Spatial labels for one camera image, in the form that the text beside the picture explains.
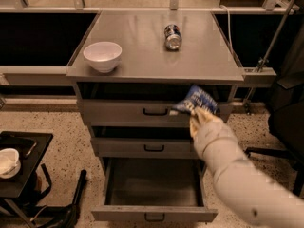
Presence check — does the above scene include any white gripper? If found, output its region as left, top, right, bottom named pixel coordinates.
left=189, top=107, right=244, bottom=162

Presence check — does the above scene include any blue chip bag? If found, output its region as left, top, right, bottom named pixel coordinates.
left=171, top=85, right=218, bottom=115

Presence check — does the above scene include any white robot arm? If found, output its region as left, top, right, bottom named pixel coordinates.
left=190, top=107, right=304, bottom=228

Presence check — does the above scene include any grey metal drawer cabinet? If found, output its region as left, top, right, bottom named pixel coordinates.
left=66, top=9, right=247, bottom=163

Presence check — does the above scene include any grey bottom drawer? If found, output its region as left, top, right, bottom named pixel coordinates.
left=92, top=158, right=218, bottom=222

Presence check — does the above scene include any grey drawer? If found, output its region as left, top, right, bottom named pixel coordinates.
left=76, top=82, right=236, bottom=128
left=91, top=126, right=198, bottom=159
left=92, top=158, right=218, bottom=222

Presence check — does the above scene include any grey middle drawer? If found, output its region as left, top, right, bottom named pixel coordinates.
left=91, top=126, right=198, bottom=159

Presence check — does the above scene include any grey top drawer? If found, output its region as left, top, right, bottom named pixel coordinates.
left=76, top=82, right=236, bottom=128

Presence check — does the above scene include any black office chair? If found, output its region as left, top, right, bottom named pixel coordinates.
left=244, top=23, right=304, bottom=196

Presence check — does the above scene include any blue silver soda can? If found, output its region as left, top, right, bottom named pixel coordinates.
left=164, top=24, right=182, bottom=50

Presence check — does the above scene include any white ceramic bowl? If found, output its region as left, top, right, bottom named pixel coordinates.
left=83, top=42, right=123, bottom=73

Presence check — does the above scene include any metal diagonal rod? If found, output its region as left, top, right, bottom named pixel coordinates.
left=243, top=0, right=295, bottom=114

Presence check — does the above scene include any dark tablet device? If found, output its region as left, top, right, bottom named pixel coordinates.
left=0, top=136, right=37, bottom=159

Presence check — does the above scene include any white cup on table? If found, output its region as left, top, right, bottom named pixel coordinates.
left=0, top=148, right=21, bottom=179

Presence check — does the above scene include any black side table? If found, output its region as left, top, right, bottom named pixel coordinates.
left=0, top=131, right=53, bottom=228

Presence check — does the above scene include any white cable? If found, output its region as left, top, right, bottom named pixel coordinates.
left=219, top=4, right=236, bottom=57

